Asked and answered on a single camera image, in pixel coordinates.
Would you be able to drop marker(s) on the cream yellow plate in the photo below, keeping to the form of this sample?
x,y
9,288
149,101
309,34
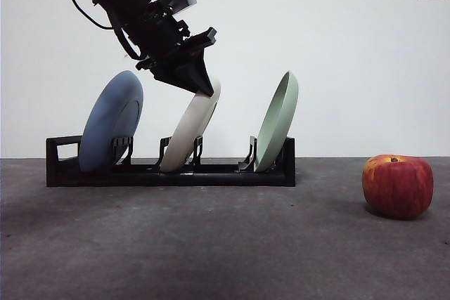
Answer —
x,y
188,131

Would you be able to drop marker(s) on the blue plate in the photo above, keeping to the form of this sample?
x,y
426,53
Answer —
x,y
105,121

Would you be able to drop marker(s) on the red apple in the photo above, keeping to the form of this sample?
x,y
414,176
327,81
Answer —
x,y
397,187

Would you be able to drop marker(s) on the green plate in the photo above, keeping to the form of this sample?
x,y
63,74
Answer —
x,y
277,128

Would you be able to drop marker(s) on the black plate rack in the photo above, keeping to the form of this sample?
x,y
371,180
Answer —
x,y
218,180

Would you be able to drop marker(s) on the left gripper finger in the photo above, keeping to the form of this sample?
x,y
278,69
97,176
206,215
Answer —
x,y
204,78
177,77

